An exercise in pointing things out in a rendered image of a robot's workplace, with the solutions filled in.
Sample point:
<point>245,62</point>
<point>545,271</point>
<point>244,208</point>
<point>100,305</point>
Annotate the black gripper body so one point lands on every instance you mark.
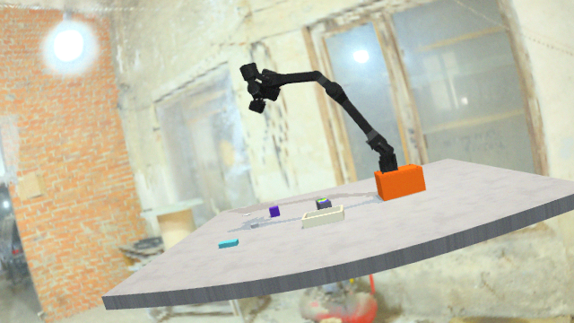
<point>258,106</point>

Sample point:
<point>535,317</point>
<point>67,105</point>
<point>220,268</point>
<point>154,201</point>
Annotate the small cyan flat bar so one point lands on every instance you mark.
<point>228,243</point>

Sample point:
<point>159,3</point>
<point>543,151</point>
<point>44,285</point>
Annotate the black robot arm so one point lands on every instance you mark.
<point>387,159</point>

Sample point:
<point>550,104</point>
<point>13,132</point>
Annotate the purple cube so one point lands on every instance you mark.
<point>274,211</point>

